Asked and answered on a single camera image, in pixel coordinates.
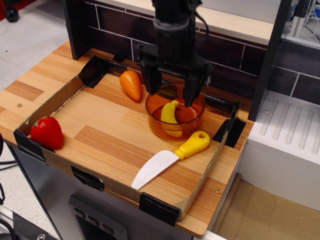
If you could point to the dark grey upright post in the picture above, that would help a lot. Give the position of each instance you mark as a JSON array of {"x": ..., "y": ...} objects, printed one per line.
[{"x": 271, "y": 58}]

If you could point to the cardboard fence with black tape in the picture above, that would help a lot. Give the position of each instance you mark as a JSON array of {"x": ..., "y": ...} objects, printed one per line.
[{"x": 107, "y": 139}]

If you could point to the white toy sink drainer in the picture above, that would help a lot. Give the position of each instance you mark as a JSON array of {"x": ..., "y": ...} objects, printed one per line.
[{"x": 282, "y": 152}]

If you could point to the black caster wheel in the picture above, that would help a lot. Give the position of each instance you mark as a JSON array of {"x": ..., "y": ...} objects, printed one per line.
[{"x": 11, "y": 14}]

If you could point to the red toy strawberry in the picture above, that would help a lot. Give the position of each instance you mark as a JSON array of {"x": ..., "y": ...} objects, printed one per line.
[{"x": 47, "y": 131}]

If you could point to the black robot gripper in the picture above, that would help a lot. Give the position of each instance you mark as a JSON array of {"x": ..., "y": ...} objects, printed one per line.
[{"x": 174, "y": 54}]

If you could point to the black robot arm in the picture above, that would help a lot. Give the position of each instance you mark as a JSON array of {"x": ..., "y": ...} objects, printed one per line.
[{"x": 175, "y": 10}]

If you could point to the toy knife yellow handle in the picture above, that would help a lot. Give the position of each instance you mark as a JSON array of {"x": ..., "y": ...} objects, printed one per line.
[{"x": 197, "y": 142}]

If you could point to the orange toy carrot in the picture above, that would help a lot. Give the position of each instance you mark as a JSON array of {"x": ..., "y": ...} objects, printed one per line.
[{"x": 131, "y": 84}]

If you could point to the yellow toy banana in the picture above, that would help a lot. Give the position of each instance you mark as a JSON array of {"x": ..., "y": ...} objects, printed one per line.
[{"x": 169, "y": 123}]

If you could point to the grey toy oven front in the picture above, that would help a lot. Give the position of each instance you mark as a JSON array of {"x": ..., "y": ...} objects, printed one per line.
[{"x": 95, "y": 225}]

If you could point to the transparent orange plastic pot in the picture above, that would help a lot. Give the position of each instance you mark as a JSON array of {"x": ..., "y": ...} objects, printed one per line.
[{"x": 188, "y": 118}]

